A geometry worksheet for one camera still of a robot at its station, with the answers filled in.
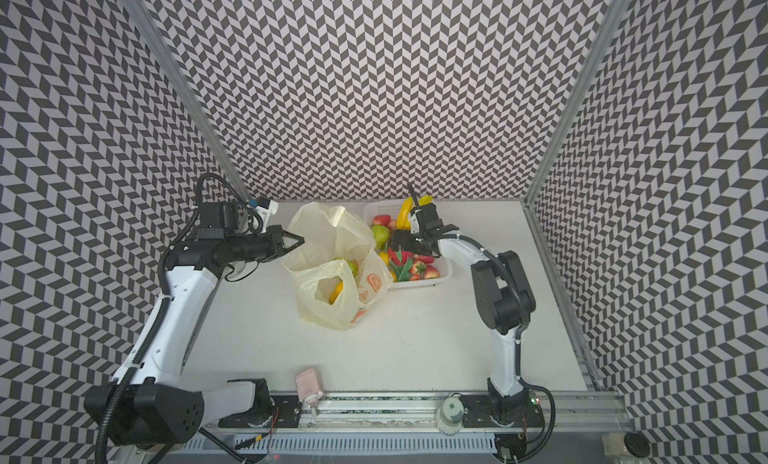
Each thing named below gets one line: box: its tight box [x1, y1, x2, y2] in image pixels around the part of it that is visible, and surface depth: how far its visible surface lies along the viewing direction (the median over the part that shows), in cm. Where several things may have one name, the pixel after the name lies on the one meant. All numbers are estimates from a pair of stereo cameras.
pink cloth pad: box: [295, 368, 323, 405], surface depth 72 cm
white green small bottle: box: [437, 394, 465, 436], surface depth 66 cm
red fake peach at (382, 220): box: [372, 215, 391, 226], surface depth 107 cm
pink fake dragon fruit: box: [387, 247, 435, 282], surface depth 94 cm
